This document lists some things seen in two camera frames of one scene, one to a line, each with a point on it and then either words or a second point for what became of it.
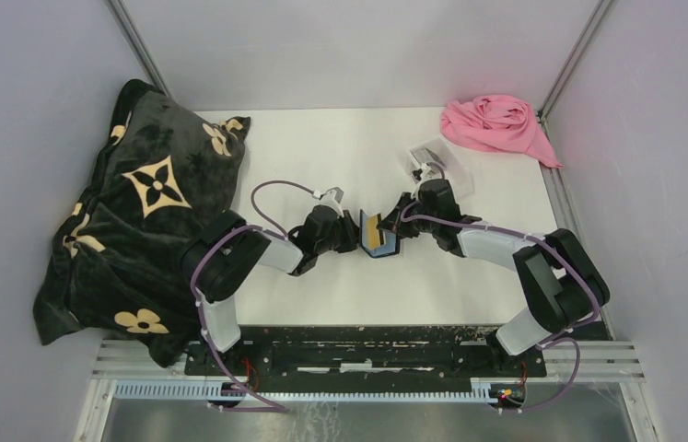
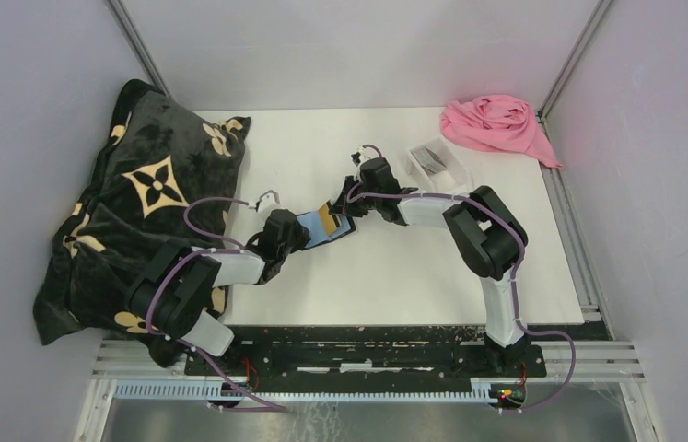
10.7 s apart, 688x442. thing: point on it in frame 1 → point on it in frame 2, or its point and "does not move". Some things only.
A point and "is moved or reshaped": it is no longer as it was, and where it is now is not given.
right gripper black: x=393 y=220 → x=344 y=204
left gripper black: x=352 y=233 → x=302 y=238
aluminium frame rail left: x=138 y=46 does not move
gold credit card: x=374 y=233 is moved or reshaped
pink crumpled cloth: x=495 y=122 does not move
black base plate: x=362 y=353 does not move
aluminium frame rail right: x=591 y=24 does not move
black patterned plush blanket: x=168 y=166 does not move
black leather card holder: x=389 y=241 is moved or reshaped
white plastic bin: x=437 y=151 does not move
